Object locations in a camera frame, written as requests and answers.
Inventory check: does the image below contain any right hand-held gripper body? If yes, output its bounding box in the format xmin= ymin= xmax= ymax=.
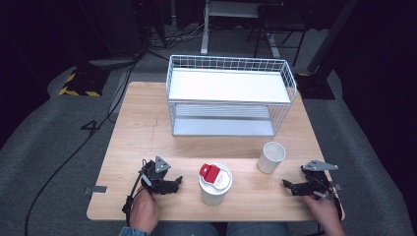
xmin=301 ymin=159 xmax=339 ymax=198

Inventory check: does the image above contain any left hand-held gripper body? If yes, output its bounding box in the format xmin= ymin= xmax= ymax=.
xmin=140 ymin=155 xmax=173 ymax=195

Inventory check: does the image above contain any white paper cup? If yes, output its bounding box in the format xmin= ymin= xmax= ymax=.
xmin=256 ymin=141 xmax=287 ymax=175

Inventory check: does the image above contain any white tumbler with red lid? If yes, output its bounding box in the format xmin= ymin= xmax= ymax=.
xmin=198 ymin=162 xmax=234 ymax=207

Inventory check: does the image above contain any white wire shelf rack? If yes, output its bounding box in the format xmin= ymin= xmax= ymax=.
xmin=165 ymin=54 xmax=298 ymax=138

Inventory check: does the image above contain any person's right hand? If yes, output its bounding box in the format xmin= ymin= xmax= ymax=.
xmin=302 ymin=195 xmax=344 ymax=235

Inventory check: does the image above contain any person's left hand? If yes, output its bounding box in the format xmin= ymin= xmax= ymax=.
xmin=129 ymin=187 xmax=160 ymax=234

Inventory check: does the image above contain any grey tape strip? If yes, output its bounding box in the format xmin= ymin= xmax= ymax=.
xmin=84 ymin=185 xmax=108 ymax=196

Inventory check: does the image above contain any black yellow striped stand base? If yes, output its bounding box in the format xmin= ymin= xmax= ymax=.
xmin=58 ymin=67 xmax=111 ymax=97

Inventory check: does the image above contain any black slanted stand with base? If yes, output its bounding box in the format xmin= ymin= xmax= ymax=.
xmin=293 ymin=0 xmax=361 ymax=101

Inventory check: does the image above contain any right hand-held gripper black cable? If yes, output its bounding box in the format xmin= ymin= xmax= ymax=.
xmin=326 ymin=181 xmax=344 ymax=221

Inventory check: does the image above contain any hand-held gripper black cable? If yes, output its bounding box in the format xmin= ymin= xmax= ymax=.
xmin=326 ymin=181 xmax=344 ymax=221
xmin=121 ymin=159 xmax=149 ymax=227

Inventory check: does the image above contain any left hand-held gripper black cable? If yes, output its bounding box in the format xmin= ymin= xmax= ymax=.
xmin=121 ymin=159 xmax=149 ymax=227

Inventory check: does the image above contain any long black floor cable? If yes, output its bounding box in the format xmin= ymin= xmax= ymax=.
xmin=24 ymin=55 xmax=143 ymax=236

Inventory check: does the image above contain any bundle of floor cables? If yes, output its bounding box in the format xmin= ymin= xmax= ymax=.
xmin=144 ymin=19 xmax=210 ymax=55

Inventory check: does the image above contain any black metal chair frame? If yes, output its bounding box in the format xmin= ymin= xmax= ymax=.
xmin=245 ymin=3 xmax=309 ymax=68

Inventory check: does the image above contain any white desk frame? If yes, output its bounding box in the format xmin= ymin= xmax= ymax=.
xmin=200 ymin=0 xmax=286 ymax=59

